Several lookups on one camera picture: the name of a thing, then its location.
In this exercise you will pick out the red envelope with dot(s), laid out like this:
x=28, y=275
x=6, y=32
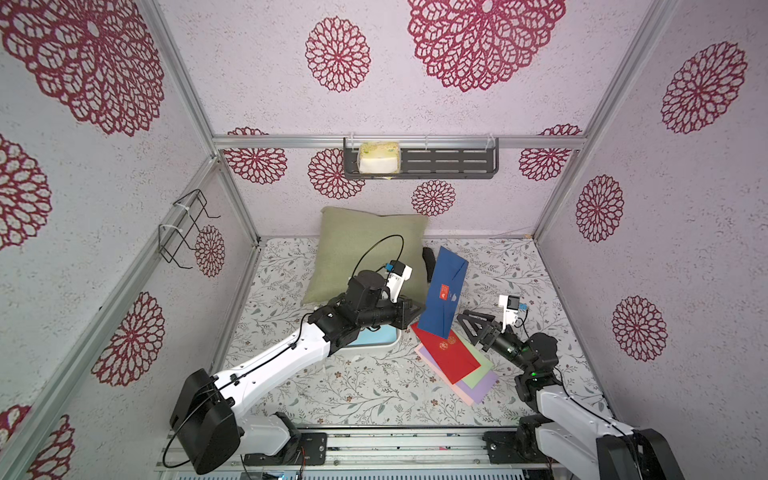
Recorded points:
x=449, y=354

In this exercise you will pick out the green square pillow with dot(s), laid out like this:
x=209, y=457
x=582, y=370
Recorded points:
x=352, y=241

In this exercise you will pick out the yellow white sponge block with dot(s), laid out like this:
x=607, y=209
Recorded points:
x=379, y=158

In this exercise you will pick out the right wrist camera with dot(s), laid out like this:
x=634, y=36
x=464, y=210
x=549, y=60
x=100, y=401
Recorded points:
x=514, y=311

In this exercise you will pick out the light green envelope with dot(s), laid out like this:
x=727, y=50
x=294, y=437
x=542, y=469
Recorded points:
x=480, y=369

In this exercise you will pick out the lilac envelope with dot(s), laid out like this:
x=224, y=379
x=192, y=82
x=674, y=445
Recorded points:
x=478, y=393

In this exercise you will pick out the dark blue envelope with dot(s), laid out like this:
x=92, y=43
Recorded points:
x=444, y=293

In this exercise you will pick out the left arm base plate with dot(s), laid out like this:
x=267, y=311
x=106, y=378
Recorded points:
x=305, y=449

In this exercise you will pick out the aluminium front rail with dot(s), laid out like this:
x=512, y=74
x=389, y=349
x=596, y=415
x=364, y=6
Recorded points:
x=441, y=447

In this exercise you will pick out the light blue envelope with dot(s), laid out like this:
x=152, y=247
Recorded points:
x=385, y=335

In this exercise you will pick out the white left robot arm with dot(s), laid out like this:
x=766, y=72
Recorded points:
x=211, y=419

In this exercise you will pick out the white plastic storage box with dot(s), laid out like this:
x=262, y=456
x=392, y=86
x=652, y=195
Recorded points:
x=351, y=351

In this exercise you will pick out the small black cylinder object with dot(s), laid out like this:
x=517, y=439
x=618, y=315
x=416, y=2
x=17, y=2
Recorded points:
x=430, y=261

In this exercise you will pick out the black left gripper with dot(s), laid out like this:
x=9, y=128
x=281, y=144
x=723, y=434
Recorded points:
x=404, y=316

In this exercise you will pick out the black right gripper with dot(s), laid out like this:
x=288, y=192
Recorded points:
x=482, y=330

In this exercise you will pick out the black wire wall rack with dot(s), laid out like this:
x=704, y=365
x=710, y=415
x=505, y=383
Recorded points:
x=173, y=237

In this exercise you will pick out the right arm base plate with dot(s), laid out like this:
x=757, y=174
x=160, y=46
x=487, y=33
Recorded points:
x=510, y=447

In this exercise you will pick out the black wall shelf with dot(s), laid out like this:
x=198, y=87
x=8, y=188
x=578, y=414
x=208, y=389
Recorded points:
x=430, y=163

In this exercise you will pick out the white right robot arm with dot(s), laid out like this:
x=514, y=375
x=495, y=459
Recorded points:
x=562, y=430

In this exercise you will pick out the pink envelope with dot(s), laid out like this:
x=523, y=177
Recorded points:
x=444, y=381

